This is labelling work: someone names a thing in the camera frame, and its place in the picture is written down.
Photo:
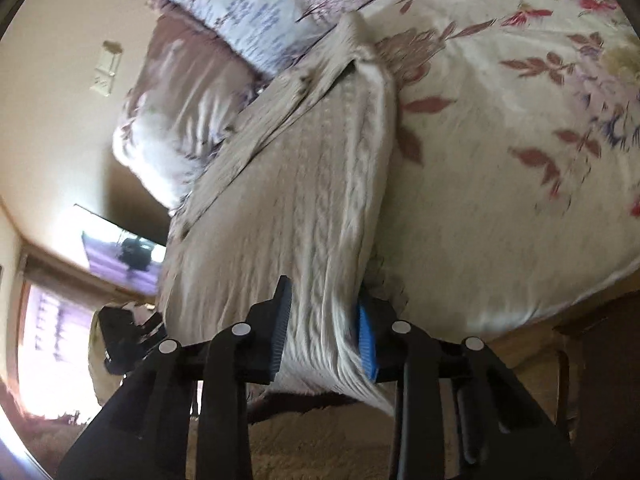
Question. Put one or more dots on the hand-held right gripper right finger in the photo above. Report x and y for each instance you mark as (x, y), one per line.
(367, 347)

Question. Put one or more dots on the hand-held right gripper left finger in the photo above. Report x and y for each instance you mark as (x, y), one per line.
(280, 332)

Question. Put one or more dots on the bright window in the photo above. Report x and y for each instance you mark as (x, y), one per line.
(50, 340)

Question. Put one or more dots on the floral bedspread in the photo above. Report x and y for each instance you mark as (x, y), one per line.
(500, 160)

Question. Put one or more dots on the dark wooden nightstand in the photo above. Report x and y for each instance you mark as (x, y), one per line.
(605, 395)

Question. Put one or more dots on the mauve satin pillow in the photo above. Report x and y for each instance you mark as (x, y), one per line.
(185, 100)

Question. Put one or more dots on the white floral pillow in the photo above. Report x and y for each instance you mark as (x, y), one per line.
(260, 5)

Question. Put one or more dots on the wall-mounted television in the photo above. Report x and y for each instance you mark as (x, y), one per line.
(125, 255)

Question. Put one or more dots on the wall light switch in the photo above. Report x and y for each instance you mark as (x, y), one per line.
(106, 69)

